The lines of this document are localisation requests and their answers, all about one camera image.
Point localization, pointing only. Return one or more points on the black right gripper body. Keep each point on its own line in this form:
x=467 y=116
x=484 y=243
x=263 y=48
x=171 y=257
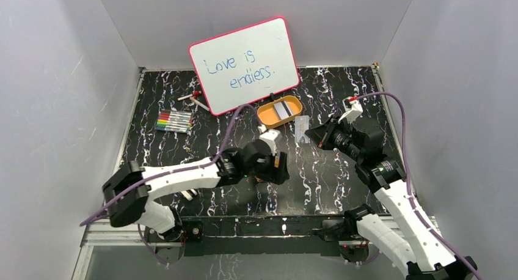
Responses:
x=338 y=137

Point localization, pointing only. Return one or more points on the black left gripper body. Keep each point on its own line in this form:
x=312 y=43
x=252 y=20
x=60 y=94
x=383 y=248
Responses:
x=279 y=167

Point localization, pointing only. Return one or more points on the silver VIP card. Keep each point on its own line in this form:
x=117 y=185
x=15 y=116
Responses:
x=301 y=125

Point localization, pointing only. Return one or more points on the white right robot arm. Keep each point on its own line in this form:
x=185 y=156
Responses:
x=419 y=252

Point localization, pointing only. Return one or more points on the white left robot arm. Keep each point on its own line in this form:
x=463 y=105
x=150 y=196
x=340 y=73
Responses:
x=131 y=193

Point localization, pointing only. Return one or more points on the card with black stripe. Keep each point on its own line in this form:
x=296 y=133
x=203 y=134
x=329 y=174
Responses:
x=282 y=109

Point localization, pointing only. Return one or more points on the orange oval tray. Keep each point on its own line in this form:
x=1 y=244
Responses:
x=269 y=118

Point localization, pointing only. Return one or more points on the small white object on table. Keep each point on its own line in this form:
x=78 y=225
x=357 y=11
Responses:
x=190 y=194

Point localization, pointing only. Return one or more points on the white marker pen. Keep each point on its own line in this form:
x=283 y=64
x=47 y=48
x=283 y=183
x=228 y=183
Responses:
x=200 y=104

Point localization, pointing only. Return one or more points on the pack of coloured markers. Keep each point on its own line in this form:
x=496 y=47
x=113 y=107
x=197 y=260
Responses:
x=174 y=121

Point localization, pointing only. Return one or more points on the red capped marker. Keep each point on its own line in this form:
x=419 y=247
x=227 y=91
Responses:
x=194 y=94

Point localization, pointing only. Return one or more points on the pink framed whiteboard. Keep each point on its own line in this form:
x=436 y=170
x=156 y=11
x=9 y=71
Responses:
x=245 y=65

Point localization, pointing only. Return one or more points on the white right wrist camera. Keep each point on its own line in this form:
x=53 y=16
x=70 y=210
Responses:
x=353 y=109

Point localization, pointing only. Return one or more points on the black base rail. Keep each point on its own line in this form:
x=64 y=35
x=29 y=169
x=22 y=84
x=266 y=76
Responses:
x=325 y=235

